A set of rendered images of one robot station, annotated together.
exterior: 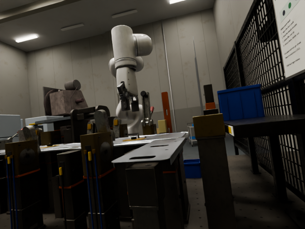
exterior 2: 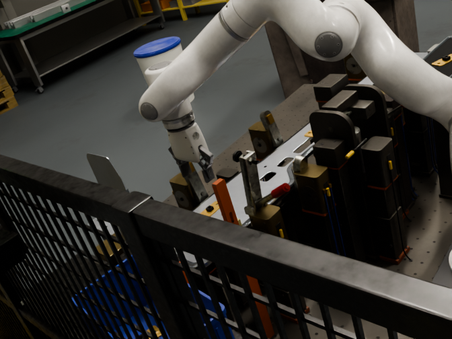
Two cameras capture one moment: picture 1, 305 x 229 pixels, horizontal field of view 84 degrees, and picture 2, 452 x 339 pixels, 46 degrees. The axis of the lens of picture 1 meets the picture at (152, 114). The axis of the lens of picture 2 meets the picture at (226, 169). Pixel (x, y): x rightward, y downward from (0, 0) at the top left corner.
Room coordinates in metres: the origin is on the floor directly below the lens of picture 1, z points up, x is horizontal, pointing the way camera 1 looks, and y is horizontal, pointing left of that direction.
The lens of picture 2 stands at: (1.46, -0.94, 1.77)
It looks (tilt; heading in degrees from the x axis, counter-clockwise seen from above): 27 degrees down; 125
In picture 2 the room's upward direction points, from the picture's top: 18 degrees counter-clockwise
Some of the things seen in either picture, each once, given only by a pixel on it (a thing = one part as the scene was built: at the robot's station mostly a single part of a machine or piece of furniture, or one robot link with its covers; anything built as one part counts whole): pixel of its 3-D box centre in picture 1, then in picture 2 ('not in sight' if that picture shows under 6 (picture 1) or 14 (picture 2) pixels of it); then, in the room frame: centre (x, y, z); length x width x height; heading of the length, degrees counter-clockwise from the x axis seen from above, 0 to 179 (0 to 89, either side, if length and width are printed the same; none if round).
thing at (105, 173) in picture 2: (199, 86); (126, 216); (0.62, -0.18, 1.17); 0.12 x 0.01 x 0.34; 164
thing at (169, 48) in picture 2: not in sight; (166, 74); (-1.82, 3.24, 0.31); 0.48 x 0.48 x 0.62
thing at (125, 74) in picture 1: (127, 81); (185, 140); (0.65, 0.08, 1.23); 0.10 x 0.07 x 0.11; 164
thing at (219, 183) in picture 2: (170, 142); (245, 265); (0.82, -0.07, 0.95); 0.03 x 0.01 x 0.50; 74
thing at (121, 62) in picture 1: (125, 66); (179, 118); (0.65, 0.08, 1.29); 0.09 x 0.08 x 0.03; 164
